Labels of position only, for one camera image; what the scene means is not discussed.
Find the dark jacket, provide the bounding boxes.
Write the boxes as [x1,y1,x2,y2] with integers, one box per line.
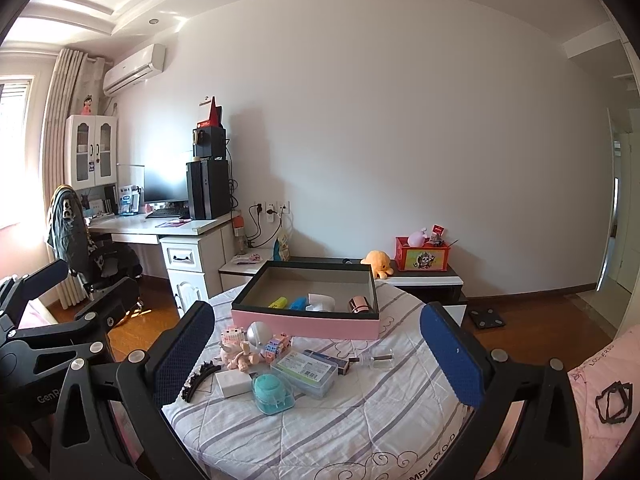
[47,185,91,263]

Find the striped white quilt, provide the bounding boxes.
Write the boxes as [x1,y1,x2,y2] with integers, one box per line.
[161,277,481,480]

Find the orange plush toy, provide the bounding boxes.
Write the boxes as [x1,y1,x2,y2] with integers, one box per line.
[361,250,396,280]

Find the white glass-door cabinet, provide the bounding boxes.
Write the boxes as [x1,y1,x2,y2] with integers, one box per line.
[65,114,119,192]

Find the snack bags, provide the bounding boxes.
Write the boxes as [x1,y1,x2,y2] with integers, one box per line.
[272,230,292,262]

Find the pink doll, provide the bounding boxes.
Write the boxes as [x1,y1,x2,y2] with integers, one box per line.
[220,327,263,372]

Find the white radiator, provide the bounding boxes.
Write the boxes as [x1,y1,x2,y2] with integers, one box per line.
[60,272,88,311]

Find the black speaker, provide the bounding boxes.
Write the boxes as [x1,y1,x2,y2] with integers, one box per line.
[192,126,227,160]

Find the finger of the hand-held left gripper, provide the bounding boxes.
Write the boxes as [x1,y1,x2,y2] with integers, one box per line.
[0,259,69,332]
[0,277,139,377]

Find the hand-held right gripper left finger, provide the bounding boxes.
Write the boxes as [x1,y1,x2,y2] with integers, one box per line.
[50,301,216,480]

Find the black office chair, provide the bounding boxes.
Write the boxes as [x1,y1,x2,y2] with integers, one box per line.
[47,185,146,311]

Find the white silver helmet toy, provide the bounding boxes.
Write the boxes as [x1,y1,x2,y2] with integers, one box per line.
[246,321,275,347]

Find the black computer monitor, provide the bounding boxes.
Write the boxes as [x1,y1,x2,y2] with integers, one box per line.
[142,164,191,211]

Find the white desk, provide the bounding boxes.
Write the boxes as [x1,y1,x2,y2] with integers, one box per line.
[87,210,241,318]

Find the black power cable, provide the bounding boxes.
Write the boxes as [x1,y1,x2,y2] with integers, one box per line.
[247,205,267,249]

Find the window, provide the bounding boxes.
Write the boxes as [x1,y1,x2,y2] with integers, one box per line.
[0,75,38,231]

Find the pink bed sheet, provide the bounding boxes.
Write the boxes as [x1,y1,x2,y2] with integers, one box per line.
[17,300,56,333]

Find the white door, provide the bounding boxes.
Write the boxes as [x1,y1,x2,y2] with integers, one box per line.
[597,107,624,293]

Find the black bathroom scale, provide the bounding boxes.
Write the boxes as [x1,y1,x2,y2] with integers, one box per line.
[467,308,502,330]

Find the white air conditioner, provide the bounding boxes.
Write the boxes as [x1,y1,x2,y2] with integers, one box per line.
[102,43,167,96]

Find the black computer tower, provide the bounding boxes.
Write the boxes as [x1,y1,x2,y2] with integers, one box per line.
[186,160,233,221]

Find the white charger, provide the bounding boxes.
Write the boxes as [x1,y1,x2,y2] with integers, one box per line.
[215,370,252,398]

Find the colourful block toy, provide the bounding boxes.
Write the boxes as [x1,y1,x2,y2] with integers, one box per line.
[262,333,292,361]

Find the red box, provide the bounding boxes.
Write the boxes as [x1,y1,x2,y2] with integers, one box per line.
[196,96,223,128]

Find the white wall outlet strip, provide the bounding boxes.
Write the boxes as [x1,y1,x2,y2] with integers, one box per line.
[250,201,291,217]

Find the blue white desk box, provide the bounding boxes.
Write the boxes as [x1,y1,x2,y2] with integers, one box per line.
[118,185,141,215]

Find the light pink printed blanket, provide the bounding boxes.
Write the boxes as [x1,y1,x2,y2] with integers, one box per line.
[565,325,640,480]

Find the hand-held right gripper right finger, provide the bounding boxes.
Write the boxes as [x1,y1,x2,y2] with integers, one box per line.
[420,302,601,480]

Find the black hair clip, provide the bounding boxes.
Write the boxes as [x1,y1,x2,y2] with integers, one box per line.
[180,362,222,403]

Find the clear labelled plastic box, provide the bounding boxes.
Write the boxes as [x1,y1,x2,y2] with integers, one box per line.
[271,350,337,400]

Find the beige curtain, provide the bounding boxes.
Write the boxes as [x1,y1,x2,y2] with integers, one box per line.
[41,48,107,311]

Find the red toy crate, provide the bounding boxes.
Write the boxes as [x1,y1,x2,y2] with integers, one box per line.
[395,236,449,272]

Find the low white black cabinet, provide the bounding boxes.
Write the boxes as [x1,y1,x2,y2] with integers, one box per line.
[218,254,468,307]

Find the teal round case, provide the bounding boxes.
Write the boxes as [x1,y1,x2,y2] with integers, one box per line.
[251,373,296,415]

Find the dark green tray box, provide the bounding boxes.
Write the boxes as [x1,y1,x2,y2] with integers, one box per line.
[231,260,382,341]

